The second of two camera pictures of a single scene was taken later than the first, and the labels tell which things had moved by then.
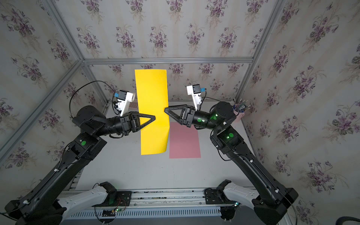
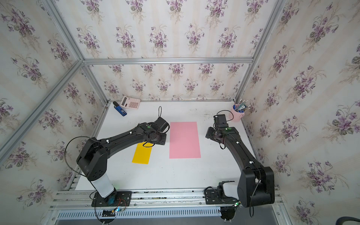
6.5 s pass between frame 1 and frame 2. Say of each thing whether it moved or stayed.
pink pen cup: stayed
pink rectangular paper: stayed
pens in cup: stayed
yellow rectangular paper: moved
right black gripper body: moved
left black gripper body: moved
